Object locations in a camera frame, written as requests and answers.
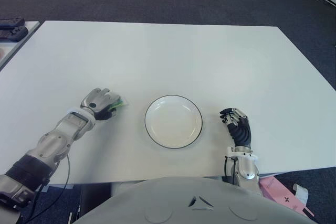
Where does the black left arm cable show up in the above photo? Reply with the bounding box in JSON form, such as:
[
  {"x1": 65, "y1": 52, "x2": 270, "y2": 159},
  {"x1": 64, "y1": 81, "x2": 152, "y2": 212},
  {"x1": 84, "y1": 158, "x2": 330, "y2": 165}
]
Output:
[{"x1": 25, "y1": 153, "x2": 71, "y2": 224}]

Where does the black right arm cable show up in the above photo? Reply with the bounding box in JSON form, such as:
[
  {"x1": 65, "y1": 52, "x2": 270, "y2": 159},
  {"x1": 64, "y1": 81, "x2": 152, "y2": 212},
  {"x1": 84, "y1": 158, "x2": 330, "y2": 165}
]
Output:
[{"x1": 223, "y1": 157, "x2": 234, "y2": 183}]

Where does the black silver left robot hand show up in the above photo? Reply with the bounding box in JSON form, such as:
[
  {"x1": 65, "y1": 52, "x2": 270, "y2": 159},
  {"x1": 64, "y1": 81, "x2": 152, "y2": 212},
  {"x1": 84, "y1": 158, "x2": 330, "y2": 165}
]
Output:
[{"x1": 80, "y1": 88, "x2": 123, "y2": 121}]

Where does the white plate with black rim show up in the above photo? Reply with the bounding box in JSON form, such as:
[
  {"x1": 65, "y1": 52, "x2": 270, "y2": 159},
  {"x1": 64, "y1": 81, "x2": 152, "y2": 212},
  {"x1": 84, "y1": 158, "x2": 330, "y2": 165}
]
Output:
[{"x1": 144, "y1": 94, "x2": 203, "y2": 149}]

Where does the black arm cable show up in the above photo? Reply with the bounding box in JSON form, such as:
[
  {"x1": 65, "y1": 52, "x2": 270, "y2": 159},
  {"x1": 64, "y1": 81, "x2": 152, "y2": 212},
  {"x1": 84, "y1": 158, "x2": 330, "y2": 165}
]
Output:
[
  {"x1": 223, "y1": 157, "x2": 234, "y2": 183},
  {"x1": 25, "y1": 153, "x2": 71, "y2": 224}
]

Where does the grey robot torso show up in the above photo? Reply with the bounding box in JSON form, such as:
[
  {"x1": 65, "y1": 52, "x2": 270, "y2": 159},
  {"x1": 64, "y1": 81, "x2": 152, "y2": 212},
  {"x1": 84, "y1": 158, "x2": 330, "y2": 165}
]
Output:
[{"x1": 73, "y1": 176, "x2": 320, "y2": 224}]

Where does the white side table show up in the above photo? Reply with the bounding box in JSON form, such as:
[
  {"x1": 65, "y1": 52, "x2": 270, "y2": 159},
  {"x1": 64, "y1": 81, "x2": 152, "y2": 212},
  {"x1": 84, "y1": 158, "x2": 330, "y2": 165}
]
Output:
[{"x1": 0, "y1": 21, "x2": 40, "y2": 71}]

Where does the pink cardboard box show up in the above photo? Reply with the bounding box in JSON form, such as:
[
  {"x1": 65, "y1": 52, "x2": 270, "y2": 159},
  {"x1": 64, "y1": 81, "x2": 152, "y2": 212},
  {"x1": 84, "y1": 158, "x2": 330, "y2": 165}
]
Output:
[{"x1": 258, "y1": 176, "x2": 314, "y2": 217}]

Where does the black game controller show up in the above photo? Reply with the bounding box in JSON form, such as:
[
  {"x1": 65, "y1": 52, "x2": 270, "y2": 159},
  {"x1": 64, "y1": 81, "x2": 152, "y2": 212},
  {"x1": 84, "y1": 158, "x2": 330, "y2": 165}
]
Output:
[
  {"x1": 0, "y1": 26, "x2": 29, "y2": 42},
  {"x1": 0, "y1": 18, "x2": 26, "y2": 29}
]

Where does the green toothpaste tube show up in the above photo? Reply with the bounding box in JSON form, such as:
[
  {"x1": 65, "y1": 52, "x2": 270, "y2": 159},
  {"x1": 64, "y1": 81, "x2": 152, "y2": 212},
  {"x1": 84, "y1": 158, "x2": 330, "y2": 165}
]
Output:
[{"x1": 109, "y1": 98, "x2": 130, "y2": 111}]

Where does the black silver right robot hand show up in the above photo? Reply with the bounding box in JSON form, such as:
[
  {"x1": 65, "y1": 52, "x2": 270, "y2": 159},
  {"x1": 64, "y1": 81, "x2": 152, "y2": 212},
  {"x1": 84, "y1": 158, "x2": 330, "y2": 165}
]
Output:
[{"x1": 219, "y1": 108, "x2": 253, "y2": 148}]

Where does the white paper receipt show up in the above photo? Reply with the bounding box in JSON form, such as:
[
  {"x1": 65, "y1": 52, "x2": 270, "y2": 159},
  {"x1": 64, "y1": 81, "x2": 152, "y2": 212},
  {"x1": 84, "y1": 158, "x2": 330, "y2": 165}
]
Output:
[{"x1": 291, "y1": 183, "x2": 308, "y2": 205}]

